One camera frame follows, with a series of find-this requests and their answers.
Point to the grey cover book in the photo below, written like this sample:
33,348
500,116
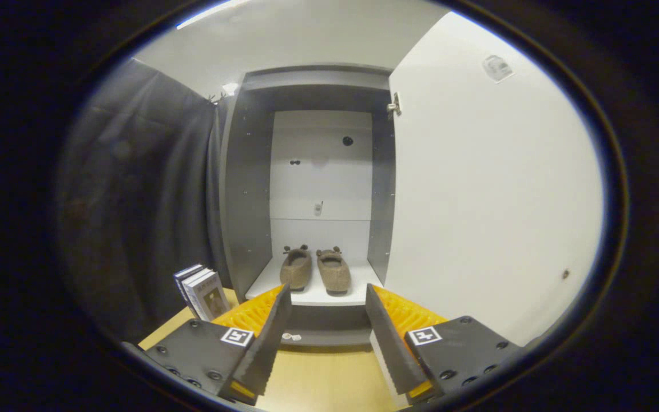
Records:
209,294

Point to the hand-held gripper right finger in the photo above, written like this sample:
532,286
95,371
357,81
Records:
389,343

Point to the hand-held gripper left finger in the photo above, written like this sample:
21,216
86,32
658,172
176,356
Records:
266,349

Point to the white cabinet shelf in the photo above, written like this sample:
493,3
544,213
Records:
318,298

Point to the brown fuzzy shoe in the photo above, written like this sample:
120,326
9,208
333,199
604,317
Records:
334,272
296,269

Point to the metal door hinge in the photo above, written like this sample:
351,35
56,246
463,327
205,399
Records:
394,104

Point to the white shoe cabinet door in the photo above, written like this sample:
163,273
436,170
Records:
478,200

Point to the dark blue book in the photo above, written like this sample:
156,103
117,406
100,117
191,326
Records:
181,277

